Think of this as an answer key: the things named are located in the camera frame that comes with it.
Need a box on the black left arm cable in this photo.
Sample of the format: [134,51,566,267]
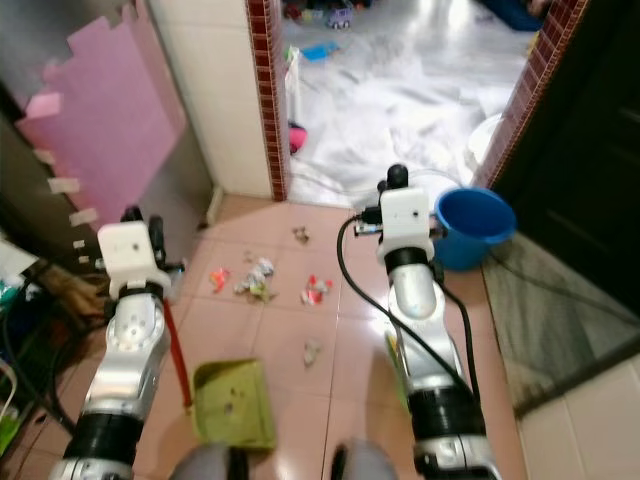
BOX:
[0,290,123,441]

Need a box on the purple toy car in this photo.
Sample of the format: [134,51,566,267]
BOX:
[324,6,355,30]

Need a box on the blue plastic bucket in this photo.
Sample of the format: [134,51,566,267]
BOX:
[434,186,519,272]

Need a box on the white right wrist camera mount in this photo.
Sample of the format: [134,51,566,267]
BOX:
[374,187,437,264]

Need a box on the white plastic bag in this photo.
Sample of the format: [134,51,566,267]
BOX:
[0,240,42,288]

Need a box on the grey right robot leg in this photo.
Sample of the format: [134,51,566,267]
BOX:
[324,439,413,480]

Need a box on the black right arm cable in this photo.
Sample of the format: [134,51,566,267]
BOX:
[335,214,488,403]

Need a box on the crumpled white grey wrapper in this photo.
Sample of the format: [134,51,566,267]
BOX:
[233,257,278,303]

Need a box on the beige foam mat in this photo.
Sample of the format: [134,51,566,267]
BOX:
[44,149,98,227]

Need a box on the grey robot leg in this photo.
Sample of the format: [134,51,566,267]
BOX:
[324,439,413,480]
[166,444,252,480]

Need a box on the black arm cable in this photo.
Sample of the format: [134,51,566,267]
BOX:
[0,290,123,441]
[335,214,488,403]

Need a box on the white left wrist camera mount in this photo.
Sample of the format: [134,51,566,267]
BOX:
[97,221,169,301]

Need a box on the blue handled green bristle broom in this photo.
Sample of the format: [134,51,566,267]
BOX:
[384,333,412,413]

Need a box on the grey left robot leg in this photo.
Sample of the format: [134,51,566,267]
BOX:
[166,444,252,480]

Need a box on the dark blue cloth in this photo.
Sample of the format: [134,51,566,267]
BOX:
[479,0,553,30]

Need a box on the bright green plastic item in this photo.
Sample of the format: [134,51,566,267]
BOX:
[0,408,23,453]

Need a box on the pink plastic object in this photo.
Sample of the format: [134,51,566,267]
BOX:
[289,123,310,154]

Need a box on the pink foam mat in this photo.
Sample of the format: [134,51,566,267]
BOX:
[15,14,187,233]

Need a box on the green dustpan with red handle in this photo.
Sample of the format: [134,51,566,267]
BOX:
[163,295,278,452]

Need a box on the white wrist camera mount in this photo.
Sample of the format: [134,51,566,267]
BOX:
[97,221,169,301]
[374,187,437,264]

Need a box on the red and white wrapper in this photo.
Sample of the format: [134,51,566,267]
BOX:
[300,276,333,307]

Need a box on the brown paper bag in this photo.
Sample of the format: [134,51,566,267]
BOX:
[40,264,108,318]

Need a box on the dark wooden door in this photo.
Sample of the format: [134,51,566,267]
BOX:
[494,0,640,293]

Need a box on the small blue toy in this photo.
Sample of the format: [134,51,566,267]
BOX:
[304,41,344,62]

